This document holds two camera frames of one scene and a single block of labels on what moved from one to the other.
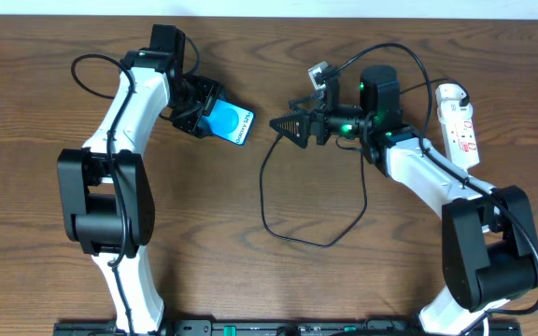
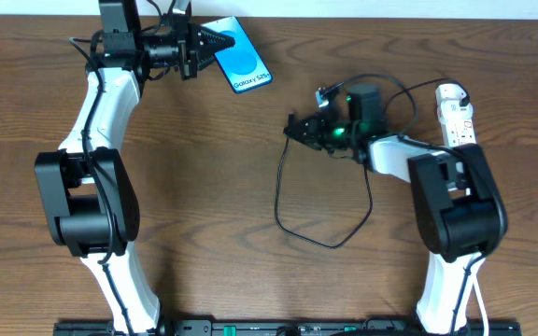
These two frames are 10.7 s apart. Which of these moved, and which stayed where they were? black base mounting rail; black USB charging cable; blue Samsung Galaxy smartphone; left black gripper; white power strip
Moved: black USB charging cable; blue Samsung Galaxy smartphone; left black gripper
Stayed: black base mounting rail; white power strip
